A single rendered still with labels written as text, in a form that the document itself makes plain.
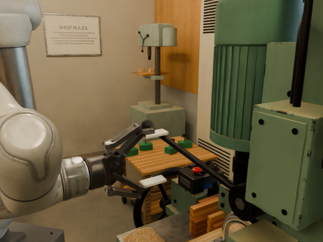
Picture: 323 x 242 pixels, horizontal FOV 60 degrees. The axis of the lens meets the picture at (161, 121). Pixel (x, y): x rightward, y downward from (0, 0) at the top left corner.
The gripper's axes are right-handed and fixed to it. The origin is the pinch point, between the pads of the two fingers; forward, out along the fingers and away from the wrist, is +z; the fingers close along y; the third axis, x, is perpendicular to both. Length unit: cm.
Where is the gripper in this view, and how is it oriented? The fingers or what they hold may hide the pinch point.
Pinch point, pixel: (161, 156)
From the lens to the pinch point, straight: 74.8
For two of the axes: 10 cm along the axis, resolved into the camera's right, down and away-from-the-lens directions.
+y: 0.3, -9.5, -3.2
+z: 8.6, -1.4, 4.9
